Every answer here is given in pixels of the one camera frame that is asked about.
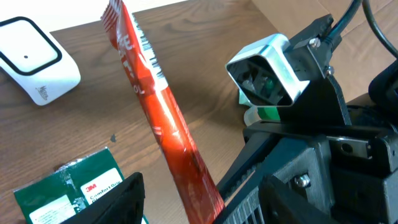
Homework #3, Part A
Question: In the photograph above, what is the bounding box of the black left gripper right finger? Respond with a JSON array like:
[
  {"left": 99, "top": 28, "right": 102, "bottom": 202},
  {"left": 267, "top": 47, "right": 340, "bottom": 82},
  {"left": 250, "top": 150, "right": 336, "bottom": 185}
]
[{"left": 258, "top": 175, "right": 337, "bottom": 224}]

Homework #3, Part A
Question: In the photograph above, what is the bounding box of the green lid cream jar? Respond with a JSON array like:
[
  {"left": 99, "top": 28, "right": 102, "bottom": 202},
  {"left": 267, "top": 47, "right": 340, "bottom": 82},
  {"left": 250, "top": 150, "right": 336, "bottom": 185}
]
[{"left": 243, "top": 106, "right": 280, "bottom": 126}]

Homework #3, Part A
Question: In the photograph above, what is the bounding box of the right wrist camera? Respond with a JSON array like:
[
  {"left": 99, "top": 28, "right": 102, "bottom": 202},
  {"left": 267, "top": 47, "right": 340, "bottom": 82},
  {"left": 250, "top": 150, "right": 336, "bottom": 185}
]
[{"left": 225, "top": 14, "right": 352, "bottom": 125}]

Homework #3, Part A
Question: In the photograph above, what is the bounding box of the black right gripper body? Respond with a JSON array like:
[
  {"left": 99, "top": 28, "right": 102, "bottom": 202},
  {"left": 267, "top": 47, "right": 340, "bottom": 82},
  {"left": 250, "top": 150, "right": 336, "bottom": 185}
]
[{"left": 248, "top": 121, "right": 397, "bottom": 223}]

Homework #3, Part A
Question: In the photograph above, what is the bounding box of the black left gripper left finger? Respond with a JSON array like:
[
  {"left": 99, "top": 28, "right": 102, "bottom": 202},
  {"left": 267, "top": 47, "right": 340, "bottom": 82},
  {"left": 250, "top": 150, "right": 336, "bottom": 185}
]
[{"left": 62, "top": 172, "right": 145, "bottom": 224}]

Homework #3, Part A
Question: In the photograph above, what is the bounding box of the red white tube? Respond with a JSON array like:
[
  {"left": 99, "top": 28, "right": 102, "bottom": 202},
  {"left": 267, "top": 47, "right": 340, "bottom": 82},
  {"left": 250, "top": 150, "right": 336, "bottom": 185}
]
[{"left": 101, "top": 0, "right": 224, "bottom": 223}]

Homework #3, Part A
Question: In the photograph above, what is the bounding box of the white barcode scanner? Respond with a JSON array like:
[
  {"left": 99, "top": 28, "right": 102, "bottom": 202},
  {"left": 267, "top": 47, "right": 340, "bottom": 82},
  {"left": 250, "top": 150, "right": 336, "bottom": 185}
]
[{"left": 1, "top": 16, "right": 81, "bottom": 106}]

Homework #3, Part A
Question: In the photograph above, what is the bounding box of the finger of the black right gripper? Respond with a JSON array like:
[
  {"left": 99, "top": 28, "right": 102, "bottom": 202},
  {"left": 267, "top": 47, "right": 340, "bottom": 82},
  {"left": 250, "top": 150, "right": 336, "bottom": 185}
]
[
  {"left": 215, "top": 146, "right": 330, "bottom": 223},
  {"left": 217, "top": 133, "right": 280, "bottom": 199}
]

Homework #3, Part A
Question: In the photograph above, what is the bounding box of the green wipes package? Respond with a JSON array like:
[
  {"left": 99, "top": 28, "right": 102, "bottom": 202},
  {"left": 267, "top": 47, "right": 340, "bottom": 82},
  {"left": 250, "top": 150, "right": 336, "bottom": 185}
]
[{"left": 13, "top": 147, "right": 150, "bottom": 224}]

